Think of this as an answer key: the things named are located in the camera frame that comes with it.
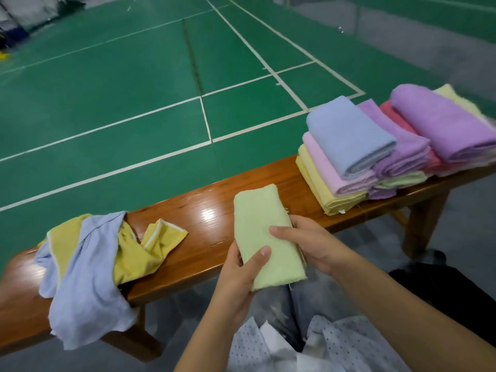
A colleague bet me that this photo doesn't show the person's left hand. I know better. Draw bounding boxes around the person's left hand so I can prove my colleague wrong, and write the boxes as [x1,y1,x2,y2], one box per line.
[209,242,274,334]

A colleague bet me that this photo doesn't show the person's right hand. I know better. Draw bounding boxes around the person's right hand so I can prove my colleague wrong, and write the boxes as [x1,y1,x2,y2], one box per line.
[268,214,361,277]

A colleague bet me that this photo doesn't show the pale yellow towel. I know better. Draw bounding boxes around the pale yellow towel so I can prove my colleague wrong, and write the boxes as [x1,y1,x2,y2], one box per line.
[432,83,493,125]
[295,154,330,212]
[298,143,369,216]

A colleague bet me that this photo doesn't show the yellow green towel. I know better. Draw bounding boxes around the yellow green towel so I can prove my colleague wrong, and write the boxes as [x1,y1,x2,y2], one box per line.
[233,183,308,293]

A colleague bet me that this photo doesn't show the light pink towel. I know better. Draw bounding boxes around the light pink towel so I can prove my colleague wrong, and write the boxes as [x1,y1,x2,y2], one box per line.
[301,131,381,197]

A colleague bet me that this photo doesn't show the yellow white striped cloth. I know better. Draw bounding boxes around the yellow white striped cloth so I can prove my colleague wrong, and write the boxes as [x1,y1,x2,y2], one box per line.
[140,218,189,264]

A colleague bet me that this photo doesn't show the light green striped towel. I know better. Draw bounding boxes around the light green striped towel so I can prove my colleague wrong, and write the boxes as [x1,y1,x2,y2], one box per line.
[374,170,429,191]

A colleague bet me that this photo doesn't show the white blue towel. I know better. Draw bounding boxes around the white blue towel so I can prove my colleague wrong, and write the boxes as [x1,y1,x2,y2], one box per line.
[306,95,398,181]

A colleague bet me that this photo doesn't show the hot pink towel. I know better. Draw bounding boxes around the hot pink towel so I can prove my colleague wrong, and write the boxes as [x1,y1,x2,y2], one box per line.
[379,100,496,177]

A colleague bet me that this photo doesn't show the light blue towel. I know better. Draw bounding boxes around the light blue towel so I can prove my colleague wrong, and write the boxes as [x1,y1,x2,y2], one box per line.
[33,211,141,351]

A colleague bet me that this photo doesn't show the person's right forearm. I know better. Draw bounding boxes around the person's right forearm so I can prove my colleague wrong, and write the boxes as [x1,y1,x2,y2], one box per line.
[333,255,496,372]

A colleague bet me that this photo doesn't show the person's grey trousers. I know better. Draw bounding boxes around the person's grey trousers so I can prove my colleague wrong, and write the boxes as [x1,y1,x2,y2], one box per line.
[252,275,346,349]

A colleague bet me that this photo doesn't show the brown wooden bench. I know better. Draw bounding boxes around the brown wooden bench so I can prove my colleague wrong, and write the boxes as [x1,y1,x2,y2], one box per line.
[0,154,496,363]

